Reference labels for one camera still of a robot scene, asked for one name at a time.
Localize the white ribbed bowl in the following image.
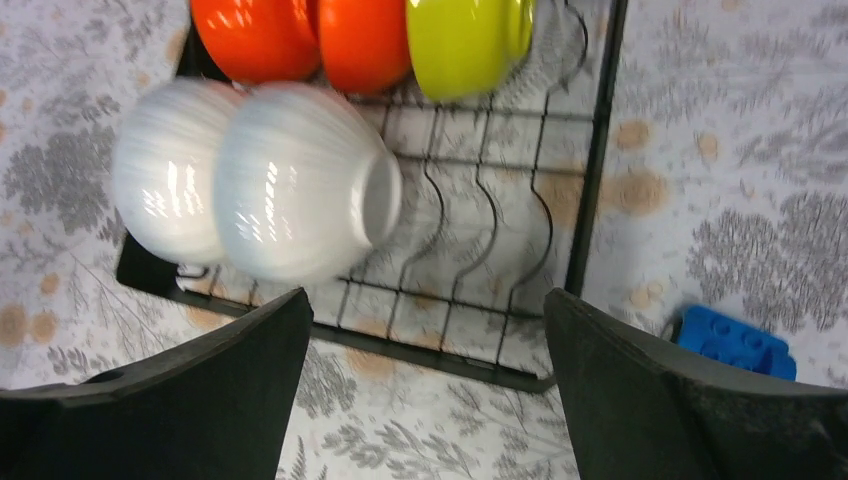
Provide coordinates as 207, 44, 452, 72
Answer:
112, 78, 246, 265
213, 82, 403, 285

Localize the orange bowl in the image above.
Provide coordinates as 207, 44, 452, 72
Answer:
190, 0, 321, 85
318, 0, 411, 95

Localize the floral table mat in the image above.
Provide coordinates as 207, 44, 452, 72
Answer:
1, 1, 847, 479

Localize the lime green bowl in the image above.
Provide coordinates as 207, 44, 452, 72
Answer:
406, 0, 536, 102

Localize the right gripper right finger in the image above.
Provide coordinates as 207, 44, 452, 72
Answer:
543, 289, 847, 479

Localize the right orange bowl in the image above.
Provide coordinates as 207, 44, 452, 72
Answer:
318, 0, 411, 95

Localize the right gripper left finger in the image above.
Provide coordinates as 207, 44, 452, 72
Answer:
1, 289, 314, 479

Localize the black wire dish rack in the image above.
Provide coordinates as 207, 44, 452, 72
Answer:
116, 1, 627, 393

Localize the blue toy truck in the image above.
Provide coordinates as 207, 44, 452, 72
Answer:
675, 305, 797, 381

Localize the left orange bowl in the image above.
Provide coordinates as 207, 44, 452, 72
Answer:
190, 0, 321, 85

